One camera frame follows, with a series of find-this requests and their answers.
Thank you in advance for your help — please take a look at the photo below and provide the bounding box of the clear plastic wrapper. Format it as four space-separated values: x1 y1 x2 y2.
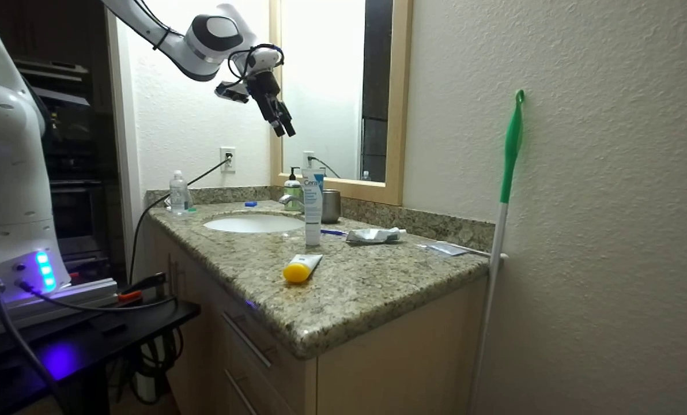
416 237 492 262

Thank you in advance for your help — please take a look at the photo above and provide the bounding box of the green soap bottle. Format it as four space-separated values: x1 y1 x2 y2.
283 164 306 217

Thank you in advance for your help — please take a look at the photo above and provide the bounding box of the white tube with yellow cap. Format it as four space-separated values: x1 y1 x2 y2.
280 251 325 288

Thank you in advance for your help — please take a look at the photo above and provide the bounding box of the black power cable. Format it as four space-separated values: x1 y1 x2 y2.
126 157 231 286

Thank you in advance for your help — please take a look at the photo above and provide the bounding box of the dark shelving unit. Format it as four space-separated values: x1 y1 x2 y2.
0 0 130 286

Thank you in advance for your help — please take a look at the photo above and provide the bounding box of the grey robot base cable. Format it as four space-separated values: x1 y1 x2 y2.
0 279 62 391

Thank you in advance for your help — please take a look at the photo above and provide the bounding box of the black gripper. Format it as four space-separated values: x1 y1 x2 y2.
243 69 296 140

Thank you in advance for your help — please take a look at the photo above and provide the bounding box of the beige vanity cabinet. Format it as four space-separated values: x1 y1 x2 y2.
137 222 490 415

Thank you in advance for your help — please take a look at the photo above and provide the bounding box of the stainless steel cup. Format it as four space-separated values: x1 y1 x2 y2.
321 190 342 226

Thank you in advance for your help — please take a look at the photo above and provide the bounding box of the white oval sink basin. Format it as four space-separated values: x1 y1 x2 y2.
201 213 306 237

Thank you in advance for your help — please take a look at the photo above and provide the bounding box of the metal drawer handle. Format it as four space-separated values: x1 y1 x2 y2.
221 366 261 415
218 310 273 369

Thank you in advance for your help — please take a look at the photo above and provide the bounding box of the red black clamp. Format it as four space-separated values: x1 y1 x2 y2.
115 273 167 308

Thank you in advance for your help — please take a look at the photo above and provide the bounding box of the white tube with white lid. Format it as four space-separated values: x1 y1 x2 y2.
302 172 326 249

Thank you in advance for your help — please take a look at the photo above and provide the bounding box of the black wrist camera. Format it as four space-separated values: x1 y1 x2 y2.
215 78 250 107

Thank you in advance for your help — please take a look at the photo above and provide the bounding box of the white wall power outlet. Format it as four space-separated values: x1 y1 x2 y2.
216 145 238 176

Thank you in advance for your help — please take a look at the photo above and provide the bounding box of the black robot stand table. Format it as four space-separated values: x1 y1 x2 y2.
0 295 203 415

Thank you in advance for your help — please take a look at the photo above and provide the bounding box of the broom with green handle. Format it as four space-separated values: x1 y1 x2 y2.
465 87 528 415

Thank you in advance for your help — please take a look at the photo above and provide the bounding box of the wooden framed mirror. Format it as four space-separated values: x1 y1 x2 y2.
266 0 415 208

